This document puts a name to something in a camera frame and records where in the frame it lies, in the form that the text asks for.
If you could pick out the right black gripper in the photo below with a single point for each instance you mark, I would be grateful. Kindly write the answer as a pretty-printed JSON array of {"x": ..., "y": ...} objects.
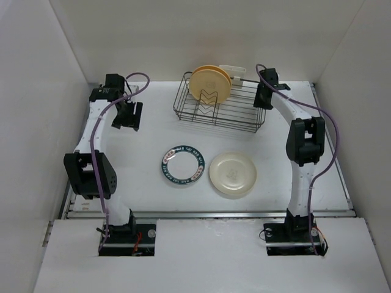
[{"x": 258, "y": 102}]

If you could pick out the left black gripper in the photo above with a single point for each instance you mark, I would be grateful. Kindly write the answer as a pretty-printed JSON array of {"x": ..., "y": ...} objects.
[{"x": 131, "y": 120}]

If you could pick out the metal wire dish rack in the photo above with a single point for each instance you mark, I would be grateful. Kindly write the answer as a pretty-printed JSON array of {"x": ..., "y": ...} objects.
[{"x": 237, "y": 112}]

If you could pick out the teal banded lettered plate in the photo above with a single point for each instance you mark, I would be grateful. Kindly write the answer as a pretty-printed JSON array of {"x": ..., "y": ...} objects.
[{"x": 182, "y": 166}]

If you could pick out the cream plate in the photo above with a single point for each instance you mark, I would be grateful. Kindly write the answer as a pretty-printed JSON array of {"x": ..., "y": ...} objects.
[{"x": 233, "y": 174}]

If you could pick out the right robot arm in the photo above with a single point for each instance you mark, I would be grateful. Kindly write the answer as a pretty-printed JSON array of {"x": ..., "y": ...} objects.
[{"x": 304, "y": 146}]

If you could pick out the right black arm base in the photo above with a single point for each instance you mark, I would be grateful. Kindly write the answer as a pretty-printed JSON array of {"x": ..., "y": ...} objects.
[{"x": 280, "y": 243}]

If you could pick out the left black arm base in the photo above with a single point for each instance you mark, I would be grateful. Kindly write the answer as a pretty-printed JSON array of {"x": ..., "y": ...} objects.
[{"x": 131, "y": 239}]

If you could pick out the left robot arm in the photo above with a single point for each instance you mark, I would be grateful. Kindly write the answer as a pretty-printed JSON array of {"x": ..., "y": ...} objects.
[{"x": 90, "y": 173}]

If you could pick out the white cutlery holder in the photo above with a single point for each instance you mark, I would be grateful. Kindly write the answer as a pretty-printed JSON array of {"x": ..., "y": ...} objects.
[{"x": 236, "y": 74}]

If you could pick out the front yellow plate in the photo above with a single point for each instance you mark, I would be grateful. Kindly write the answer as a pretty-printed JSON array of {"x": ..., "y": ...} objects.
[{"x": 209, "y": 86}]

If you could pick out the yellow plate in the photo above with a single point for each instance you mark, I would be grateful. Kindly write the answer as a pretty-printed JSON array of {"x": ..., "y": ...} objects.
[
  {"x": 215, "y": 68},
  {"x": 209, "y": 86}
]

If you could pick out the rear yellow plate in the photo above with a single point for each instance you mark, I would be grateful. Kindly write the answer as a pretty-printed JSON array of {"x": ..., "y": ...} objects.
[{"x": 215, "y": 68}]

